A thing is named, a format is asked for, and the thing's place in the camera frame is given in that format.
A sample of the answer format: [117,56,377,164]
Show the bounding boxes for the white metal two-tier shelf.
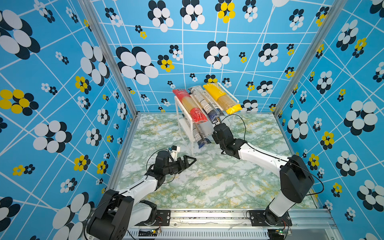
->
[173,83,240,155]

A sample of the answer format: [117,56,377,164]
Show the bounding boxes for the clear dark spaghetti bag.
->
[182,114,212,149]

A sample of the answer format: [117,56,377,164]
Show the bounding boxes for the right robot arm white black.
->
[213,123,315,226]

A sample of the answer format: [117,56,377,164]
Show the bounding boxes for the dark blue spaghetti box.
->
[208,114,221,127]

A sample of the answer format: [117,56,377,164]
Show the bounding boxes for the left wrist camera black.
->
[169,145,181,162]

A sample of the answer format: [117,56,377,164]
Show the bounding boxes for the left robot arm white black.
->
[83,149,197,240]

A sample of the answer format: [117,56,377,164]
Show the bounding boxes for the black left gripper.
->
[162,156,196,177]

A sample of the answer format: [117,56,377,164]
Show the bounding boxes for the yellow spaghetti bag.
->
[203,83,242,115]

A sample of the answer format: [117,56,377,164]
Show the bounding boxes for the clear blue spaghetti bag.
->
[189,86,224,116]

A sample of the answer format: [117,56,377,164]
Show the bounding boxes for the red spaghetti bag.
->
[173,89,208,124]

